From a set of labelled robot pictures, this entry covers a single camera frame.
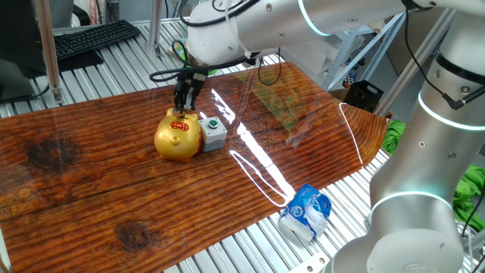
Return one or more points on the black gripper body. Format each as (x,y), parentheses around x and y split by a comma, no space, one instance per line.
(191,81)

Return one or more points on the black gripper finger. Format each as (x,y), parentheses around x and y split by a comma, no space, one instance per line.
(179,100)
(190,102)

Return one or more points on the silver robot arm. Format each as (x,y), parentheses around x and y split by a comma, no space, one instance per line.
(417,170)

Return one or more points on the golden piggy bank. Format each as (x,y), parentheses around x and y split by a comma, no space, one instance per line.
(176,140)

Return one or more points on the grey push button box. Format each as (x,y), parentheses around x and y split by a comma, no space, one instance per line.
(212,140)

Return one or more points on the black keyboard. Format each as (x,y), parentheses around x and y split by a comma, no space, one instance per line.
(94,38)

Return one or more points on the wood pattern table mat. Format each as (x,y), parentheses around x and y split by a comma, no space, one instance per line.
(113,189)

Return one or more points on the white storage box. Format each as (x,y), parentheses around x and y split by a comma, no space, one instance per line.
(307,57)

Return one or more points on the white metal shelf rack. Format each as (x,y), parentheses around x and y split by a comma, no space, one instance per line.
(345,53)

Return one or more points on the blue tissue pack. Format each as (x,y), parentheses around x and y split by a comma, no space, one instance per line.
(303,212)

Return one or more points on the black plastic crate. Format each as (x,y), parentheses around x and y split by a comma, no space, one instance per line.
(360,95)

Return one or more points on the black monitor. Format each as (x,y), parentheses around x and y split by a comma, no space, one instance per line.
(19,38)

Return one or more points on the brown cardboard box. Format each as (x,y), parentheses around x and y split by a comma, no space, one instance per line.
(409,45)

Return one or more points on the green cloth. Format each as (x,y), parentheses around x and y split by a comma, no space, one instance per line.
(468,197)

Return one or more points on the aluminium frame post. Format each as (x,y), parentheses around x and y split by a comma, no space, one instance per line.
(47,49)
(155,26)

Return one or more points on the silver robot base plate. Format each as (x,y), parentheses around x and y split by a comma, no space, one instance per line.
(310,265)

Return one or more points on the aluminium frame strut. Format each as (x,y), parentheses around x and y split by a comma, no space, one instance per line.
(413,64)

